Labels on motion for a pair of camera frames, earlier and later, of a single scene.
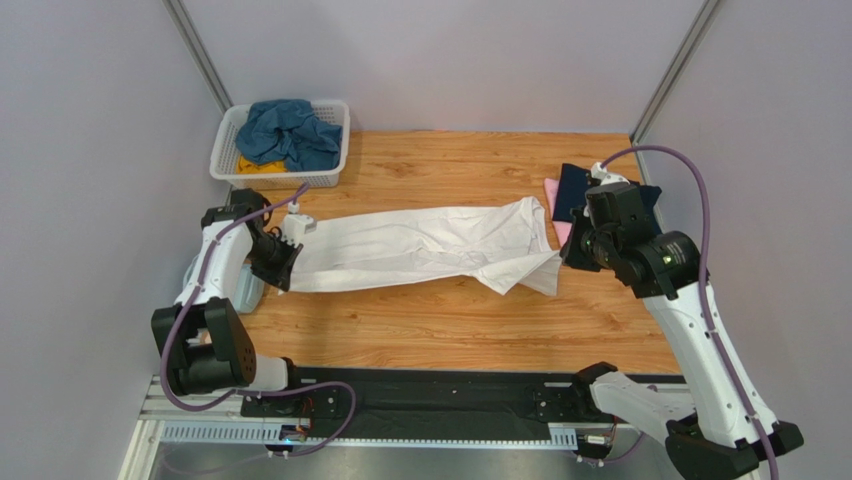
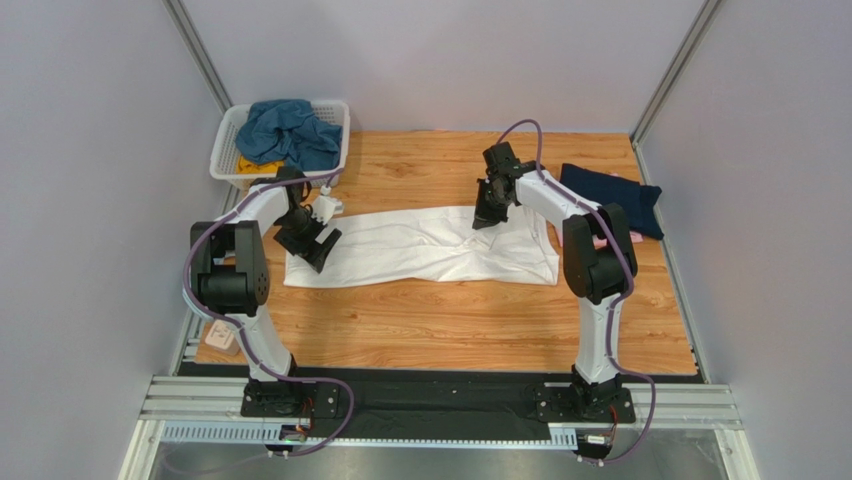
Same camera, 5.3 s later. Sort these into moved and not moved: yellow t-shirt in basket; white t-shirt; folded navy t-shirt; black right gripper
Moved: black right gripper
Not moved: folded navy t-shirt; yellow t-shirt in basket; white t-shirt
